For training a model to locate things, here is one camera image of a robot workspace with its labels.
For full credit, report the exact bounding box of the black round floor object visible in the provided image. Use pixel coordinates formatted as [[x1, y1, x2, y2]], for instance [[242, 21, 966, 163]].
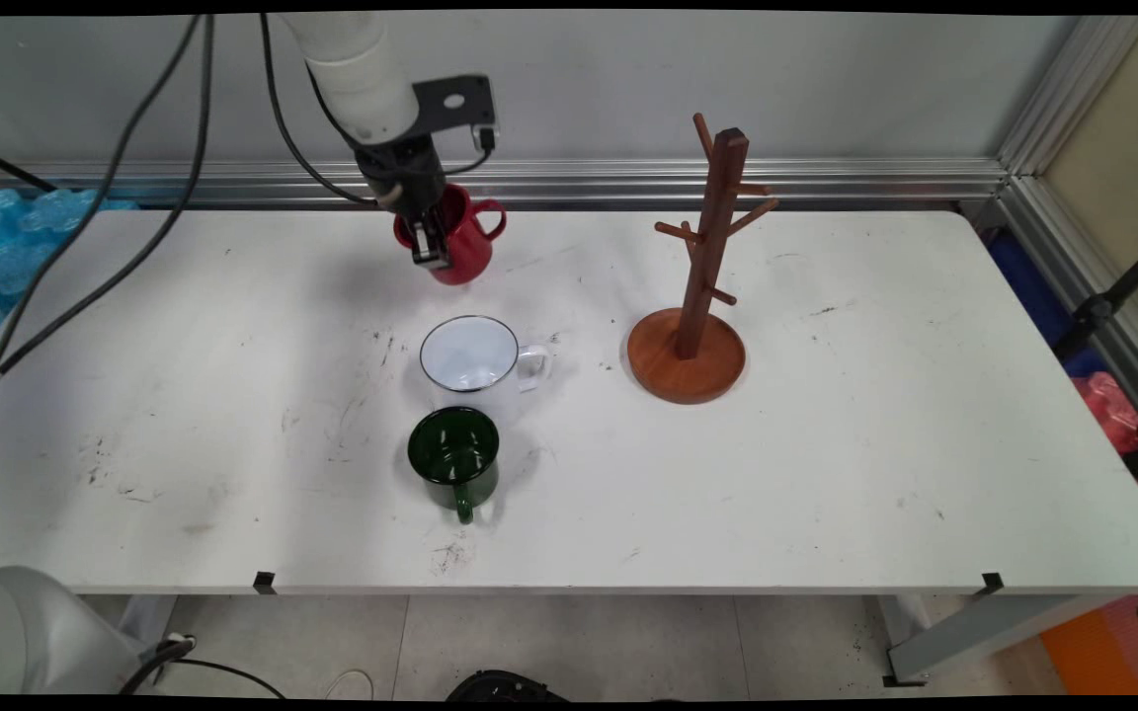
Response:
[[446, 670, 570, 702]]

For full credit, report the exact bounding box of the black tripod stand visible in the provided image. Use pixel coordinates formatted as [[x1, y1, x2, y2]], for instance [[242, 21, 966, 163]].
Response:
[[1053, 227, 1138, 361]]

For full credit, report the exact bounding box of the dark green enamel mug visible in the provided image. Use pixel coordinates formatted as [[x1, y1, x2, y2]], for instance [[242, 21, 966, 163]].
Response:
[[406, 406, 502, 525]]

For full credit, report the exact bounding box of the wooden mug tree stand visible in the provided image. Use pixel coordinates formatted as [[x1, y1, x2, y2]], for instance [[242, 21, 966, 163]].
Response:
[[626, 112, 780, 406]]

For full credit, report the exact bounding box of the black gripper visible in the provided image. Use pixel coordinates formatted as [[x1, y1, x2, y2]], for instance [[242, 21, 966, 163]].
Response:
[[354, 133, 462, 271]]

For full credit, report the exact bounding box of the horizontal aluminium frame rail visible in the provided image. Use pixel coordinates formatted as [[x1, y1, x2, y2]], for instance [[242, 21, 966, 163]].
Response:
[[0, 158, 1010, 210]]

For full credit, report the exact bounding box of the orange box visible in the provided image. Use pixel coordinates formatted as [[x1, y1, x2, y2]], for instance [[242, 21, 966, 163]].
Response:
[[1038, 592, 1138, 695]]

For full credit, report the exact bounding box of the thick black hanging cable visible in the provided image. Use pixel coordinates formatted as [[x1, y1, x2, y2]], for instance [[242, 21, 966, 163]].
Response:
[[0, 15, 217, 381]]

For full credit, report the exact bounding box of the black base cable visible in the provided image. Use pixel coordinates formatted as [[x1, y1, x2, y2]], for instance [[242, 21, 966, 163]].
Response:
[[120, 637, 288, 698]]

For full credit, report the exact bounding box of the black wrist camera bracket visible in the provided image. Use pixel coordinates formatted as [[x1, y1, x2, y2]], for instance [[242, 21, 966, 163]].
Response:
[[411, 76, 501, 155]]

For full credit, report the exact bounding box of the thin black hanging cable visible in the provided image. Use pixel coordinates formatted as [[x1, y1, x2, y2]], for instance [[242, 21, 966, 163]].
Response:
[[0, 15, 203, 411]]

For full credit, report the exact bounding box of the grey table leg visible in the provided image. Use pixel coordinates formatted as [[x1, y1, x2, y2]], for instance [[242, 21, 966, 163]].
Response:
[[875, 592, 1123, 687]]

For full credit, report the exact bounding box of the red ceramic mug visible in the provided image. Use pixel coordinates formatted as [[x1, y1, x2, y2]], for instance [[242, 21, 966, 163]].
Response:
[[393, 184, 509, 287]]

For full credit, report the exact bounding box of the black camera usb cable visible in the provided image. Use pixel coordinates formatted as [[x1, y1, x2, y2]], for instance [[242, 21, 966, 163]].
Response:
[[431, 124, 501, 179]]

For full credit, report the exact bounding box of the aluminium side frame rail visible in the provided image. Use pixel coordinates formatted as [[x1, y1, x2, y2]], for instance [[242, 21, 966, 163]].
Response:
[[996, 15, 1138, 445]]

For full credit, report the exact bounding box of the black gripper connector cable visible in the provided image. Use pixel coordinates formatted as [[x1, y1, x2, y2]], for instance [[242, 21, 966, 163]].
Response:
[[259, 13, 402, 210]]

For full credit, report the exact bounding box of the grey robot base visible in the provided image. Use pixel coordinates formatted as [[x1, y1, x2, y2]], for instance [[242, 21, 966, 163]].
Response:
[[0, 565, 150, 695]]

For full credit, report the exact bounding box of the blue plastic bin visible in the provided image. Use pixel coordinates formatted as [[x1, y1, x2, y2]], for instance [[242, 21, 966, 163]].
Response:
[[986, 232, 1103, 376]]

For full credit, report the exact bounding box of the white enamel mug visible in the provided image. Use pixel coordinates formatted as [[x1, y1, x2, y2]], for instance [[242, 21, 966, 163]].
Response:
[[419, 315, 554, 428]]

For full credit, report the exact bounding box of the black rod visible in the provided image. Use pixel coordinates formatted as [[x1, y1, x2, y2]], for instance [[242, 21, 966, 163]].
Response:
[[0, 141, 58, 194]]

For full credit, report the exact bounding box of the blue bubble wrap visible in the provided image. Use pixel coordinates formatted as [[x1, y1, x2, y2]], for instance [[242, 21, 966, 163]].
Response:
[[0, 188, 140, 332]]

